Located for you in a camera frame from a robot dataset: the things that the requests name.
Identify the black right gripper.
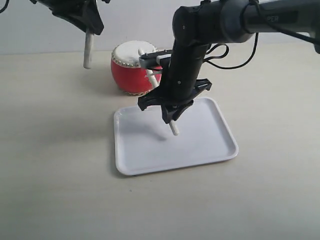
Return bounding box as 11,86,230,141
137,75,212,123

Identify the white plastic tray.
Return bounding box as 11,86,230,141
113,97,239,176

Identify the small red drum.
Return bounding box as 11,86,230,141
110,40,158,96

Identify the black camera cable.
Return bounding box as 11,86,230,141
199,0,320,71

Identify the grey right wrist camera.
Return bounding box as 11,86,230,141
139,49,173,69

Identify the white drumstick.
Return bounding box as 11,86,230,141
83,28,95,69
137,48,180,137

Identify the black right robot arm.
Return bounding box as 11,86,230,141
137,0,320,123

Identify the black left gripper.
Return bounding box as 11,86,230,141
30,0,104,35

